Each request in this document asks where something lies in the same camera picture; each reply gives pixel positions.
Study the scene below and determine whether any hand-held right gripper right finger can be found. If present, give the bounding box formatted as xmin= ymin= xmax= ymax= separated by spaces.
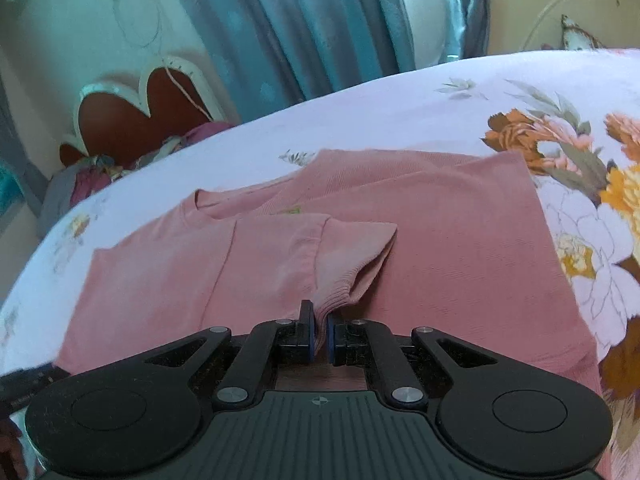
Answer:
xmin=326 ymin=315 xmax=501 ymax=409

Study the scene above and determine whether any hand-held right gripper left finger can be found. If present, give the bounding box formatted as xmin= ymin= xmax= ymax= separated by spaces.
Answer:
xmin=142 ymin=300 xmax=317 ymax=415

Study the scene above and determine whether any pink shirt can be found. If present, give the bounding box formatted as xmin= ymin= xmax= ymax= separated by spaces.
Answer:
xmin=52 ymin=149 xmax=613 ymax=480

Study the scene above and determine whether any person's left forearm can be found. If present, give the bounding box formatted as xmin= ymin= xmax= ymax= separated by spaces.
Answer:
xmin=0 ymin=417 xmax=28 ymax=480

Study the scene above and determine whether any pile of clothes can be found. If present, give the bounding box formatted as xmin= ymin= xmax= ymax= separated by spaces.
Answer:
xmin=37 ymin=122 xmax=236 ymax=241

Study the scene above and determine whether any blue curtain by bed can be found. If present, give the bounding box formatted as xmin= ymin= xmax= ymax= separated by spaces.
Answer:
xmin=0 ymin=80 xmax=47 ymax=213

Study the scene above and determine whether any floral bed sheet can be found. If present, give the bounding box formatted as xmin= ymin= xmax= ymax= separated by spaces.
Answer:
xmin=0 ymin=49 xmax=640 ymax=480

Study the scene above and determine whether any red scalloped headboard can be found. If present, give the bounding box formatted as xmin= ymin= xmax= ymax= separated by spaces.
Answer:
xmin=59 ymin=55 xmax=223 ymax=171

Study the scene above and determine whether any wide blue curtain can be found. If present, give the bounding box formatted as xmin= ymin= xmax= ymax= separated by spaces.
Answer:
xmin=235 ymin=0 xmax=416 ymax=108

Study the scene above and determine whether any window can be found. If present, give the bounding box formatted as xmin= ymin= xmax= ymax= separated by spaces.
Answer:
xmin=394 ymin=0 xmax=453 ymax=63

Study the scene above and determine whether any narrow blue tied curtain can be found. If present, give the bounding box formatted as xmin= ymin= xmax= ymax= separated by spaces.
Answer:
xmin=440 ymin=0 xmax=492 ymax=60

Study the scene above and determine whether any cream round headboard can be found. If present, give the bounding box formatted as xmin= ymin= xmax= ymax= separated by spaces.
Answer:
xmin=486 ymin=0 xmax=640 ymax=57

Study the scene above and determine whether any patterned white pillow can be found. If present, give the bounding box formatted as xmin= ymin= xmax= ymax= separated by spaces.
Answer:
xmin=542 ymin=14 xmax=607 ymax=52

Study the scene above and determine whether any white charger cable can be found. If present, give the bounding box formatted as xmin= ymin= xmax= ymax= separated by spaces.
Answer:
xmin=111 ymin=0 xmax=212 ymax=122

